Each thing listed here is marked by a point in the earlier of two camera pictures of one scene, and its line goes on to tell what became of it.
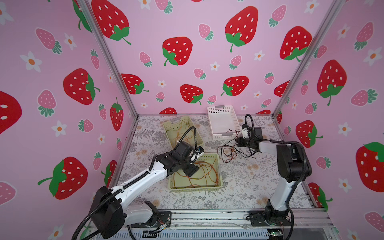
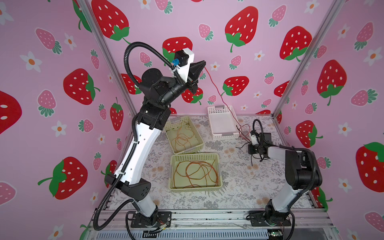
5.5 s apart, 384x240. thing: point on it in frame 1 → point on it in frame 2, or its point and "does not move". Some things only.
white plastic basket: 223,122 does not move
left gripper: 192,170 → 192,74
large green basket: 208,177 does not move
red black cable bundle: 228,151 → 256,137
